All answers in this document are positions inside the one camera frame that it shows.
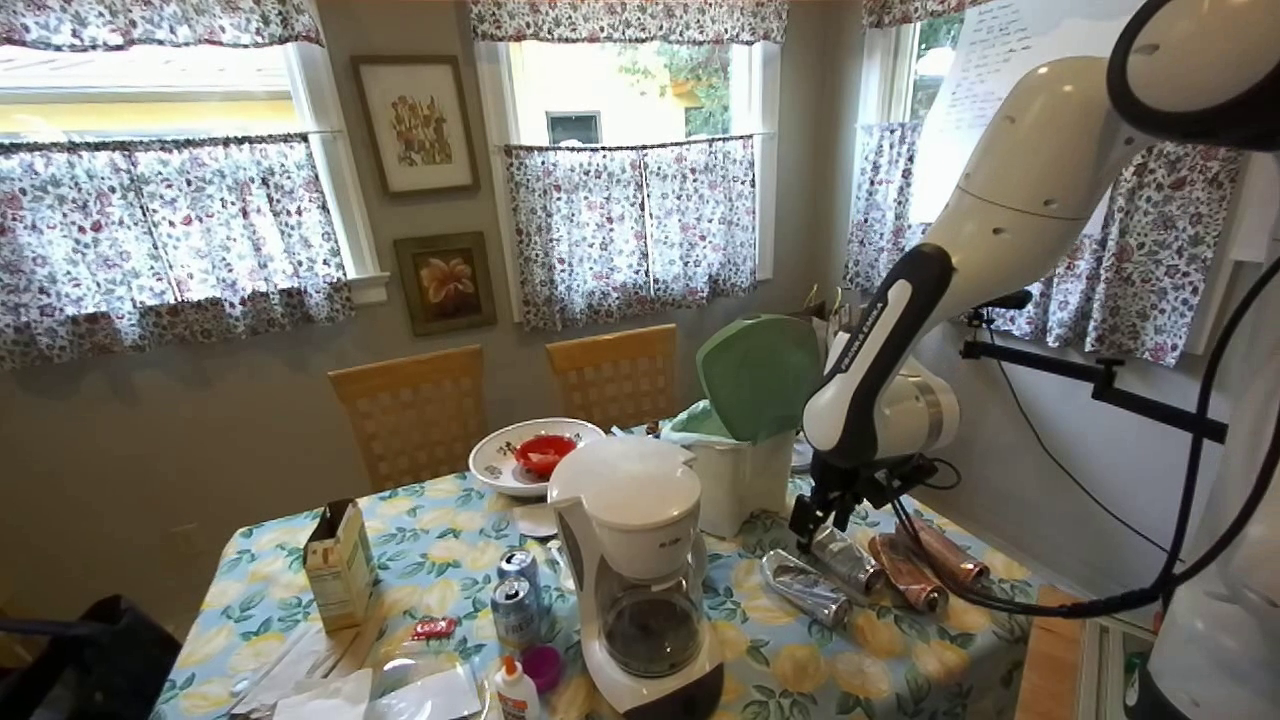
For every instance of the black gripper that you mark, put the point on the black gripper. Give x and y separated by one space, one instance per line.
841 484

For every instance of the silver Kirkland label can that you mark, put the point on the silver Kirkland label can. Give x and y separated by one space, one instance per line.
804 587

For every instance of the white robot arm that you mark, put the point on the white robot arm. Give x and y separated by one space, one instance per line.
1025 200

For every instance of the white plastic bin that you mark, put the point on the white plastic bin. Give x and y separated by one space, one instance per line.
741 484

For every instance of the green bin liner bag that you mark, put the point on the green bin liner bag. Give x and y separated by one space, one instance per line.
699 426

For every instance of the white drip coffee maker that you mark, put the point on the white drip coffee maker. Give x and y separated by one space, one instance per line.
624 504

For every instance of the wooden lattice back chair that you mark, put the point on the wooden lattice back chair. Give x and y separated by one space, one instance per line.
406 413
615 374

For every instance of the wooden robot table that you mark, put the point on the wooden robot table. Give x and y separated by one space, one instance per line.
1053 675

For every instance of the pink round lid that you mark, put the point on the pink round lid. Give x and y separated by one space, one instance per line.
542 665

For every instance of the floral cafe curtain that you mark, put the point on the floral cafe curtain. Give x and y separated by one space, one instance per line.
880 200
160 240
624 224
1146 267

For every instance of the white floral plate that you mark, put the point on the white floral plate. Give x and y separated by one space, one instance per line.
499 461

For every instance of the white glue bottle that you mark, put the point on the white glue bottle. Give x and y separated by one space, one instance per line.
517 696

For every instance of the lemon print tablecloth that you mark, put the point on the lemon print tablecloth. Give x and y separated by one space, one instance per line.
443 546

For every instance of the small red item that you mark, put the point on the small red item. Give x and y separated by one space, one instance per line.
435 631

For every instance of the dark framed flower picture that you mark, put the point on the dark framed flower picture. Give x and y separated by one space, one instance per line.
446 281

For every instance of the clear plastic bag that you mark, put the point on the clear plastic bag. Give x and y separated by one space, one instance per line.
386 685

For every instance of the green beige carton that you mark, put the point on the green beige carton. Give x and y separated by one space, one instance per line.
342 572

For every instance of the white handwritten paper sheet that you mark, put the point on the white handwritten paper sheet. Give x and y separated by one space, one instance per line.
987 53

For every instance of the floral window valance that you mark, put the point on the floral window valance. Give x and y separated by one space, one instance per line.
624 19
906 9
147 22

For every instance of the beige framed floral picture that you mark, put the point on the beige framed floral picture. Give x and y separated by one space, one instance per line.
417 127

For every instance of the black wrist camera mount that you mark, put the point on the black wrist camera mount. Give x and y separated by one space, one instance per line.
909 473

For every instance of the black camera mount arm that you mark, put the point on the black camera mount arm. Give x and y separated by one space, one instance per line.
1064 366

